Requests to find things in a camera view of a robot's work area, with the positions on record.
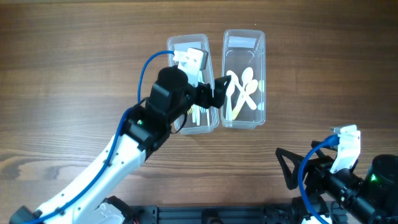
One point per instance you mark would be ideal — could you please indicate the white spoon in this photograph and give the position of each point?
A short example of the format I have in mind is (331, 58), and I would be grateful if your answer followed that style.
(231, 74)
(229, 92)

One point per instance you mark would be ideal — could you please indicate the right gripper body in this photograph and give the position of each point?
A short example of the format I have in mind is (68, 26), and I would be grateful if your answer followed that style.
(311, 169)

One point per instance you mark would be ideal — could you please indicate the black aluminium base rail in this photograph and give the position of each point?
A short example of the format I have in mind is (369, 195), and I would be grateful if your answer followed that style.
(111, 212)

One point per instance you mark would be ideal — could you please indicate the white spoon angled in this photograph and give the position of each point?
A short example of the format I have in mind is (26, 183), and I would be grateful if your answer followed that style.
(247, 74)

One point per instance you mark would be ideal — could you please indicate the right clear plastic container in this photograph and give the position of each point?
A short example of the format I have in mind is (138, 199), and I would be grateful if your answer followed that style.
(243, 49)

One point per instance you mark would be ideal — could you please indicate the yellow plastic spoon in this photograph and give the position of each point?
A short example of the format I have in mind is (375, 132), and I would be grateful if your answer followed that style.
(237, 109)

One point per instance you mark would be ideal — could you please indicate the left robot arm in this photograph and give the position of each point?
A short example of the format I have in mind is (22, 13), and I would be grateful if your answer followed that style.
(142, 130)

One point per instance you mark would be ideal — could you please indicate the clear plastic container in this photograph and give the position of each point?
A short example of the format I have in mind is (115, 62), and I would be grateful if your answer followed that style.
(243, 49)
(200, 41)

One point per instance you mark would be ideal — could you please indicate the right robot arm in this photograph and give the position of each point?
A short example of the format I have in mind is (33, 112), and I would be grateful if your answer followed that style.
(370, 200)

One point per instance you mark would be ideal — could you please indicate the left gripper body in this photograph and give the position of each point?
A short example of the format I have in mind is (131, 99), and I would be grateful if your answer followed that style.
(203, 95)

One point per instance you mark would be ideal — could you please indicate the left clear plastic container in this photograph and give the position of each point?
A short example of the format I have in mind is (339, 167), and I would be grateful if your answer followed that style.
(200, 41)

